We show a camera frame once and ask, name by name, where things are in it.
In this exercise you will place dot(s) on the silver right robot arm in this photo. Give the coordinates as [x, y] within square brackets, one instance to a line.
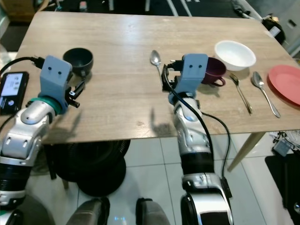
[194, 140]

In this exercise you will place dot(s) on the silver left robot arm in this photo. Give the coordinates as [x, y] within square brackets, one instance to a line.
[23, 136]

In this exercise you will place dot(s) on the small steel spoon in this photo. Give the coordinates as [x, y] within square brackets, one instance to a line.
[155, 58]

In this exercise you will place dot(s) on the dark green bowl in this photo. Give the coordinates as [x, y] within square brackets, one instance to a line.
[78, 58]

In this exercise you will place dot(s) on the maroon mug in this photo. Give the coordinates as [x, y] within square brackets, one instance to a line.
[213, 72]

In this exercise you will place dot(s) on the black phone with lit screen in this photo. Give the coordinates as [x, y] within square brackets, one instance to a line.
[13, 91]

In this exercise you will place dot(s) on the white bowl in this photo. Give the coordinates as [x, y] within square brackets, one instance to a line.
[234, 54]

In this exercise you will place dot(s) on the steel fork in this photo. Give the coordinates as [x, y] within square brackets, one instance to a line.
[241, 93]

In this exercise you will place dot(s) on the black round floor fan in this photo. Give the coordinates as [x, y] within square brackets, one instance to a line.
[98, 164]

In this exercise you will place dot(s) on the large steel spoon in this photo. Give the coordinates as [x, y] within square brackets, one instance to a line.
[258, 80]

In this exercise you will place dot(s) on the brown cardboard box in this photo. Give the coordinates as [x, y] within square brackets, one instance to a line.
[18, 9]

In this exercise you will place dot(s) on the wooden table leg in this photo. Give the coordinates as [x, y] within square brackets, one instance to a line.
[246, 150]

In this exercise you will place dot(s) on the black floor appliance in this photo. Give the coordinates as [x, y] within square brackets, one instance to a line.
[272, 26]

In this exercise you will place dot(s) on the red plate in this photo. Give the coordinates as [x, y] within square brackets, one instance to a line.
[286, 83]

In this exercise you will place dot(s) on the grey left robot leg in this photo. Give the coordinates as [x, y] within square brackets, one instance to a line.
[86, 213]

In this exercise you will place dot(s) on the grey robot leg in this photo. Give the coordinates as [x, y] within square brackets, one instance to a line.
[86, 213]
[154, 214]

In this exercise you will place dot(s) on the grey right robot leg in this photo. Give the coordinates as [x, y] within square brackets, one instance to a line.
[154, 214]

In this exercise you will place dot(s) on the black case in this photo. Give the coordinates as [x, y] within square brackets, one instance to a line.
[286, 187]

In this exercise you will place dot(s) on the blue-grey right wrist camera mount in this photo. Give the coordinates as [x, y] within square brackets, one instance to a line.
[192, 70]

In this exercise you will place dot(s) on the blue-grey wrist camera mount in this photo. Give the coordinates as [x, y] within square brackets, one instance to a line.
[55, 75]
[192, 70]

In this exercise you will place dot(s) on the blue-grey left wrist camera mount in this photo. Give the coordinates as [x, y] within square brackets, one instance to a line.
[55, 75]

